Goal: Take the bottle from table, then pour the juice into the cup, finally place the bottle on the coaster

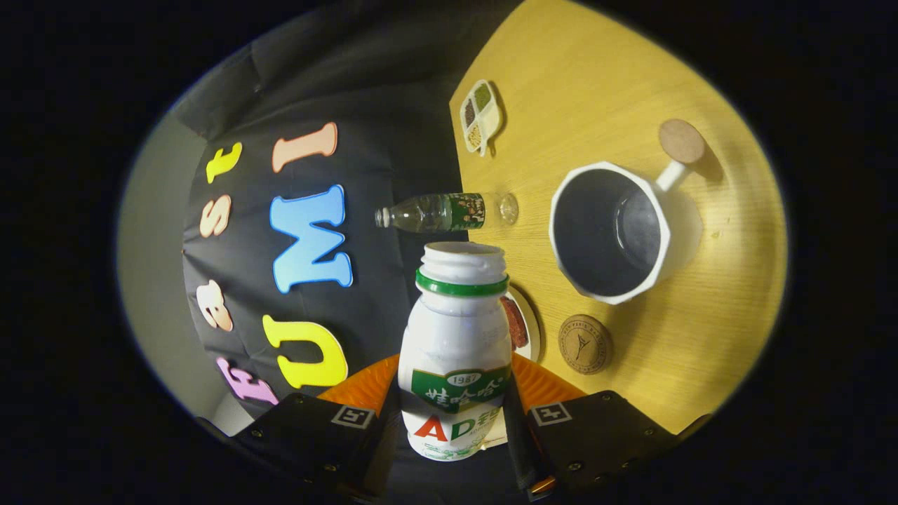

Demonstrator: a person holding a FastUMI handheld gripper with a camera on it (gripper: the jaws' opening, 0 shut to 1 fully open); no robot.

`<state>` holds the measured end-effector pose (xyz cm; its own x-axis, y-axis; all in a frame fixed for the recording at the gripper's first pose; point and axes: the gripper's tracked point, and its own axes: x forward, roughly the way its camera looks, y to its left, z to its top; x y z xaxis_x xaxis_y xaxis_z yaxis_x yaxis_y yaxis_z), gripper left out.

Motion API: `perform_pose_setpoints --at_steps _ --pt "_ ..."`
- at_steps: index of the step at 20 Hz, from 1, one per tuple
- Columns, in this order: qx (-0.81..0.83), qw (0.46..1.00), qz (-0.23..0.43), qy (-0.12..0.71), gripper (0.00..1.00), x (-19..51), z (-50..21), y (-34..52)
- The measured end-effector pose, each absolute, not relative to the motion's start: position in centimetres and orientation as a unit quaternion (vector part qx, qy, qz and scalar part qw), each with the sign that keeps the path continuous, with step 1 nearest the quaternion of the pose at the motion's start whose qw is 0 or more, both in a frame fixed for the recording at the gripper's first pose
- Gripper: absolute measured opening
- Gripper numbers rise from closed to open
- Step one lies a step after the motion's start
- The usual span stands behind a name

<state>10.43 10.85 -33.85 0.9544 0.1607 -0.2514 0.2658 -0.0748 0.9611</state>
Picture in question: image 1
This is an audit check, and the black backdrop cloth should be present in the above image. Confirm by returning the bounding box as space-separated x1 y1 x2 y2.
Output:
168 0 523 422

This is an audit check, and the white cup wooden handle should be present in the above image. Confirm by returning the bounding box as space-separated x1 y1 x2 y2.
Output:
549 119 708 306

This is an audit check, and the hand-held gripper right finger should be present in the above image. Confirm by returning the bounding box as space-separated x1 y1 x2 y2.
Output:
502 352 674 500

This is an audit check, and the white divided grain tray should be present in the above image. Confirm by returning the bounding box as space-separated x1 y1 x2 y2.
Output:
460 79 503 157

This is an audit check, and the clear plastic water bottle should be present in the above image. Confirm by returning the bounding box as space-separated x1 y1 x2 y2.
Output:
374 191 520 234

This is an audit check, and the white round plate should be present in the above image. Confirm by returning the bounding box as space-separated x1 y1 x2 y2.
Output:
500 283 542 363

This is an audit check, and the white juice bottle green label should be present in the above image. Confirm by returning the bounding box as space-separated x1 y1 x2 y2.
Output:
397 241 513 462

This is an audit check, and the red meat slice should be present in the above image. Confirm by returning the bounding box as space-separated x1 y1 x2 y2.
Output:
500 295 529 351

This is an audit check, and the wooden table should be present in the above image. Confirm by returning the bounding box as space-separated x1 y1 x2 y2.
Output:
449 0 788 436

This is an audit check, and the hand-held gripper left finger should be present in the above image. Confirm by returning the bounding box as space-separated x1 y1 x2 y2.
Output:
232 354 402 502

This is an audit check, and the round cork coaster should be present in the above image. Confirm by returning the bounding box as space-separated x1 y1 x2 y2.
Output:
558 314 614 375

